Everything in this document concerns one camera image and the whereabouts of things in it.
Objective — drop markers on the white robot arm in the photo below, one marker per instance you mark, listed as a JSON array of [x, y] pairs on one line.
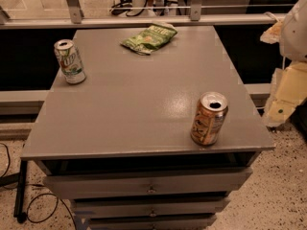
[[289, 84]]

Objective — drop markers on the orange soda can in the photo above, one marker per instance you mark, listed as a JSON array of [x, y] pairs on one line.
[[211, 111]]

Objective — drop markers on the green white 7up can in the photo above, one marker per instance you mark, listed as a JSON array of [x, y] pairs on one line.
[[70, 62]]

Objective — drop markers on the grey drawer cabinet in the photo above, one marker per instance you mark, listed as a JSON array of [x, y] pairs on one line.
[[133, 114]]

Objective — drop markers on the green chip bag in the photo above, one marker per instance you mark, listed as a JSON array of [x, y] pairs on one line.
[[151, 39]]

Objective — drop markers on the top grey drawer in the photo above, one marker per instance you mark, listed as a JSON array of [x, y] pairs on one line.
[[147, 183]]

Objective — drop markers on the grey drawer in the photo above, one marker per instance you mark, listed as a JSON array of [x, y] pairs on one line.
[[167, 222], [152, 207], [147, 183]]

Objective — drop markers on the middle grey drawer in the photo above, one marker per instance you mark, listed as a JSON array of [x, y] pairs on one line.
[[152, 207]]

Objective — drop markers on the bottom grey drawer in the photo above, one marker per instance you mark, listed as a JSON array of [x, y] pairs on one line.
[[167, 222]]

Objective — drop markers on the black metal stand leg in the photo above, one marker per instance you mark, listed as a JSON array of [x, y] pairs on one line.
[[20, 179]]

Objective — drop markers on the metal railing frame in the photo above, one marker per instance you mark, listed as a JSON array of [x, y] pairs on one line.
[[58, 14]]

